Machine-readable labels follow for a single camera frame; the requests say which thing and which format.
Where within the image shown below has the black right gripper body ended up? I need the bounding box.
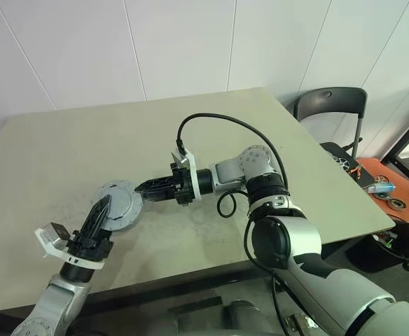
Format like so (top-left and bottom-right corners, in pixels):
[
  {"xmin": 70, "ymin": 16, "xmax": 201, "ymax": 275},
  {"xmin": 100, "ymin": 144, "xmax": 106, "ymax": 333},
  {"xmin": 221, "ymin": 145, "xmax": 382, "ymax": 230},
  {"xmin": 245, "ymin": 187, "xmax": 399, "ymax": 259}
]
[{"xmin": 169, "ymin": 163, "xmax": 195, "ymax": 208}]

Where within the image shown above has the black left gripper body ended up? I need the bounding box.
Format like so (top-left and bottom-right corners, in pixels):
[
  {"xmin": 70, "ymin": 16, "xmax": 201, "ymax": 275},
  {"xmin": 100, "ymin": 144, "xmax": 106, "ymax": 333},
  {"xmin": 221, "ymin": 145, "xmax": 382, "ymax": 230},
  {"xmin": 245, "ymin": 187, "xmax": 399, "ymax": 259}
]
[{"xmin": 66, "ymin": 232, "xmax": 115, "ymax": 264}]

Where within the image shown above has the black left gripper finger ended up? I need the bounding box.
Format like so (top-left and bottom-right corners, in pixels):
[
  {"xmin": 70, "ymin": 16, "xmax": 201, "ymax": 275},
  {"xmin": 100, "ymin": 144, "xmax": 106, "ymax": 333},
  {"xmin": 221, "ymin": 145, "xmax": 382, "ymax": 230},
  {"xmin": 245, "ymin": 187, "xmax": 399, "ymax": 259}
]
[
  {"xmin": 90, "ymin": 201, "xmax": 113, "ymax": 241},
  {"xmin": 81, "ymin": 194, "xmax": 112, "ymax": 239}
]

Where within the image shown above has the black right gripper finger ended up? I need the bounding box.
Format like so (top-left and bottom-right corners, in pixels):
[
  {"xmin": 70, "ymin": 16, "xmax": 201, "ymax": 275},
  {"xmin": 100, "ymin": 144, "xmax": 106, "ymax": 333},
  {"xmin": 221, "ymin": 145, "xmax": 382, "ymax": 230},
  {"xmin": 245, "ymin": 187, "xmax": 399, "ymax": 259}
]
[
  {"xmin": 133, "ymin": 175, "xmax": 175, "ymax": 193},
  {"xmin": 142, "ymin": 188, "xmax": 176, "ymax": 204}
]

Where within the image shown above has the grey motor housing copper stator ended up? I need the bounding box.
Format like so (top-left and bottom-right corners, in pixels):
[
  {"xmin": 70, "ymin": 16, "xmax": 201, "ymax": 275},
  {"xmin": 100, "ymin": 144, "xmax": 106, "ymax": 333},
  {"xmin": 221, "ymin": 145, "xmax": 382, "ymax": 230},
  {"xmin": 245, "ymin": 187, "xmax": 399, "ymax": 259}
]
[{"xmin": 101, "ymin": 209, "xmax": 144, "ymax": 233}]

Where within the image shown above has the round grey metal disc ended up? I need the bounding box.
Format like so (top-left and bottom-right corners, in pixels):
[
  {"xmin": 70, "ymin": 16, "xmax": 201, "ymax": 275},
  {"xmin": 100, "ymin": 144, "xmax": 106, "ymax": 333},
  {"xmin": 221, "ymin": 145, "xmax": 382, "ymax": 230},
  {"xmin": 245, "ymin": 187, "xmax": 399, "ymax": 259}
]
[{"xmin": 97, "ymin": 179, "xmax": 145, "ymax": 230}]

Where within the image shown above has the grey rounded shape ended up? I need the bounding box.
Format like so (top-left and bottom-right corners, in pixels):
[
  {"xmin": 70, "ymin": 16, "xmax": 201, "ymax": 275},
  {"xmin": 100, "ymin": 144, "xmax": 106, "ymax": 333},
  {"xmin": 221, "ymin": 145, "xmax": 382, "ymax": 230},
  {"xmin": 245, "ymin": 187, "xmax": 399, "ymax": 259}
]
[{"xmin": 225, "ymin": 300, "xmax": 265, "ymax": 336}]

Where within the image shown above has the dark grey folding chair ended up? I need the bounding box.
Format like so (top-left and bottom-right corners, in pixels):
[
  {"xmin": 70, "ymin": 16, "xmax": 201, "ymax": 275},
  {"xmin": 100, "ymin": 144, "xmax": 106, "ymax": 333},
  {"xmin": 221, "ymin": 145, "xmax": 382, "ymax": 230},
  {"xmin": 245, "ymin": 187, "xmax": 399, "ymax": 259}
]
[{"xmin": 293, "ymin": 87, "xmax": 368, "ymax": 169}]

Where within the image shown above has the blue white tube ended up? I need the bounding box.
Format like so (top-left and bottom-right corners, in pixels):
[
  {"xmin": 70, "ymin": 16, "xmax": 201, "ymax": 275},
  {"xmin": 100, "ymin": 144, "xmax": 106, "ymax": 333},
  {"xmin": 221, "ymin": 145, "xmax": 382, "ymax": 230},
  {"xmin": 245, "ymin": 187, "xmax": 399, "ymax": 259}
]
[{"xmin": 368, "ymin": 183, "xmax": 397, "ymax": 195}]

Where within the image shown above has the black waste bin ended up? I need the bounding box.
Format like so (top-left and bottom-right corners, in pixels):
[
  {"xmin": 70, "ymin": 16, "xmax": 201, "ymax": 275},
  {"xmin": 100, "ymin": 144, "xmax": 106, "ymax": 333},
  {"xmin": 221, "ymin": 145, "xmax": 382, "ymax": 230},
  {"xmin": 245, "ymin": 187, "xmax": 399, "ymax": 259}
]
[{"xmin": 346, "ymin": 222, "xmax": 409, "ymax": 274}]

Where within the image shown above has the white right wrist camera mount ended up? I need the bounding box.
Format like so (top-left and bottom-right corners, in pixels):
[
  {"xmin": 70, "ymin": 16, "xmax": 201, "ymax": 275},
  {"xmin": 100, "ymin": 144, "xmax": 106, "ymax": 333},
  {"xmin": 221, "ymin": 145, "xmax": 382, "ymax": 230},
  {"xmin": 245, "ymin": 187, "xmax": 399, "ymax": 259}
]
[{"xmin": 170, "ymin": 148, "xmax": 202, "ymax": 202}]

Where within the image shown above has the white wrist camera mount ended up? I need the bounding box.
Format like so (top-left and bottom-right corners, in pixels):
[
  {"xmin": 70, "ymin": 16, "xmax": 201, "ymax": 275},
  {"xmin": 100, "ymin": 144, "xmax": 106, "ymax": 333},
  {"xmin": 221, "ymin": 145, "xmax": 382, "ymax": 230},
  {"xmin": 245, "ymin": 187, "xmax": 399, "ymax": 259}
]
[
  {"xmin": 170, "ymin": 148, "xmax": 202, "ymax": 202},
  {"xmin": 34, "ymin": 222, "xmax": 104, "ymax": 271}
]

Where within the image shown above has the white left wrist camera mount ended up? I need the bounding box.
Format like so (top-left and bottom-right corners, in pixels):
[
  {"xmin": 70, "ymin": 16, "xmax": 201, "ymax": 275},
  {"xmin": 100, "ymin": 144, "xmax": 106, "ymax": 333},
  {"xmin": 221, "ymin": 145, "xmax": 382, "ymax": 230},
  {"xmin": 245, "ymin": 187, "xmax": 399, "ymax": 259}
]
[{"xmin": 34, "ymin": 222, "xmax": 104, "ymax": 271}]

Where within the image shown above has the dark table frame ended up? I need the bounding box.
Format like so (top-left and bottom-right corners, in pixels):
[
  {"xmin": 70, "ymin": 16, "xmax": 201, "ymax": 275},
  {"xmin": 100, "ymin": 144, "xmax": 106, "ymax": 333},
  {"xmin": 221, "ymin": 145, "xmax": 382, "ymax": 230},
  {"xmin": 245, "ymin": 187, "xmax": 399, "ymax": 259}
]
[{"xmin": 0, "ymin": 264, "xmax": 272, "ymax": 316}]

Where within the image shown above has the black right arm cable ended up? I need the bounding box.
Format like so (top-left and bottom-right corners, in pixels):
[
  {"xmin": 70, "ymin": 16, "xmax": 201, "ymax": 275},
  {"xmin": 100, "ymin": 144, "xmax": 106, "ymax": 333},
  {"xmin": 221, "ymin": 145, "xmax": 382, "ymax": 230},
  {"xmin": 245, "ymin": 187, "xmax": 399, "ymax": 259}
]
[{"xmin": 175, "ymin": 112, "xmax": 296, "ymax": 336}]

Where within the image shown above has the black door frame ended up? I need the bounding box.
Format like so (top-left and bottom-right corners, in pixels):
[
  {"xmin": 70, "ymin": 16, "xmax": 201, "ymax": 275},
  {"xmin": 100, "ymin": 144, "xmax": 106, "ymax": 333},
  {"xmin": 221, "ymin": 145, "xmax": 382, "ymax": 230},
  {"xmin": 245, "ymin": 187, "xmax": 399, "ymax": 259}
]
[{"xmin": 381, "ymin": 104, "xmax": 409, "ymax": 183}]

